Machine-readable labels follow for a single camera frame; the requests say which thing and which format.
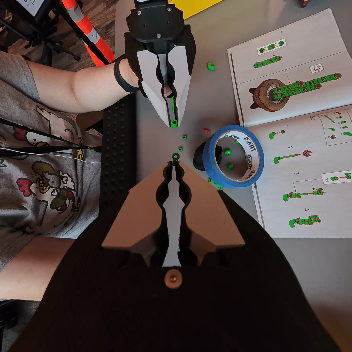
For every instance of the lego instruction booklet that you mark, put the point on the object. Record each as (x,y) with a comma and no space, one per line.
(297,115)

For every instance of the grey printed t-shirt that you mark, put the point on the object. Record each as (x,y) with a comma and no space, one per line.
(41,170)

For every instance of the black chair base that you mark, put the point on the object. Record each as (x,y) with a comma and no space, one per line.
(46,41)

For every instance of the black tripod leg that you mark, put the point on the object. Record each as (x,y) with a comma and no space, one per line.
(79,29)

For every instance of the orange and white cone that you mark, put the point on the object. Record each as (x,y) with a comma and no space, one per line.
(95,35)

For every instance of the blue masking tape roll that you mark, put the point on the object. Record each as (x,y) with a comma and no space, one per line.
(233,176)

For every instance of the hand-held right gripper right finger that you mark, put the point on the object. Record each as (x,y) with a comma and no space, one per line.
(211,217)

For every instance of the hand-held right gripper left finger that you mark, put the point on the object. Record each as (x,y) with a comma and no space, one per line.
(132,217)

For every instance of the black wristband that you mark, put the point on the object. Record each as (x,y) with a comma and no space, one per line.
(121,78)

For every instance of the pile of small green lego pieces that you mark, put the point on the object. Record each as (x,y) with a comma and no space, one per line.
(217,185)

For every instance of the black round knob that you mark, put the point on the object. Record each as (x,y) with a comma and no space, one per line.
(198,159)

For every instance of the person's left hand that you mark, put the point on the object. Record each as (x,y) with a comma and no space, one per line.
(131,74)

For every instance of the grey shorts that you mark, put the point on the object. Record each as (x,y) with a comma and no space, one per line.
(13,324)

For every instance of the person's left forearm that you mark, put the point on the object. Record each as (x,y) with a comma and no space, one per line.
(82,88)

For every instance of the black studded mat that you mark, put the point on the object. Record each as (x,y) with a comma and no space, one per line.
(118,154)

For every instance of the person's right forearm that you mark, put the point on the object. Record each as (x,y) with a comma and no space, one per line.
(30,264)

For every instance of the green lego elbow piece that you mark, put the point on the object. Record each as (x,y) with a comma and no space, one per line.
(211,66)

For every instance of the green lego axle with elbow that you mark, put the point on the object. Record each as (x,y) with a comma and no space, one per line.
(173,121)

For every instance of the yellow paper sheet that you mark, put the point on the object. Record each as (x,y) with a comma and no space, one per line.
(196,7)

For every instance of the white labelled box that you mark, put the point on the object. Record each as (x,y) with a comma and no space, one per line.
(33,6)

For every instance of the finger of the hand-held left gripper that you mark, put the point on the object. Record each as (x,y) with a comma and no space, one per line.
(147,71)
(182,71)

